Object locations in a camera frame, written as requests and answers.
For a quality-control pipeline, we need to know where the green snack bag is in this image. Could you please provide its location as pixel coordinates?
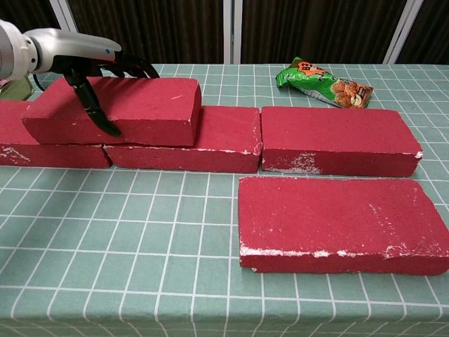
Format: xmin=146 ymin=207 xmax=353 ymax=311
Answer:
xmin=275 ymin=56 xmax=374 ymax=110

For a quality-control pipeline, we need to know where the red brick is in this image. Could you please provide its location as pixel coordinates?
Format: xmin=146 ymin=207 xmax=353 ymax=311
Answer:
xmin=0 ymin=100 xmax=113 ymax=169
xmin=21 ymin=76 xmax=203 ymax=147
xmin=260 ymin=106 xmax=424 ymax=176
xmin=237 ymin=175 xmax=449 ymax=275
xmin=102 ymin=106 xmax=263 ymax=174

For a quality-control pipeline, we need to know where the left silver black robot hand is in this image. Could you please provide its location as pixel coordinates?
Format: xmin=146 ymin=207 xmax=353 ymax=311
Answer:
xmin=23 ymin=27 xmax=161 ymax=138

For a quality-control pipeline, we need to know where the white partition post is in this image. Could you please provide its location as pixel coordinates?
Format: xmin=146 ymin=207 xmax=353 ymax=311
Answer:
xmin=382 ymin=0 xmax=425 ymax=65
xmin=48 ymin=0 xmax=88 ymax=61
xmin=223 ymin=0 xmax=243 ymax=65

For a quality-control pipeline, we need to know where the dark ribbed partition panel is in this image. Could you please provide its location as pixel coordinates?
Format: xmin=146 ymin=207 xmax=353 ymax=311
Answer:
xmin=241 ymin=0 xmax=408 ymax=65
xmin=0 ymin=0 xmax=69 ymax=36
xmin=68 ymin=0 xmax=225 ymax=65
xmin=399 ymin=0 xmax=449 ymax=65

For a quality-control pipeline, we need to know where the green checked tablecloth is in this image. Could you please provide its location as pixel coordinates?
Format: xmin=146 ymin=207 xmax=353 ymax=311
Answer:
xmin=0 ymin=62 xmax=449 ymax=337

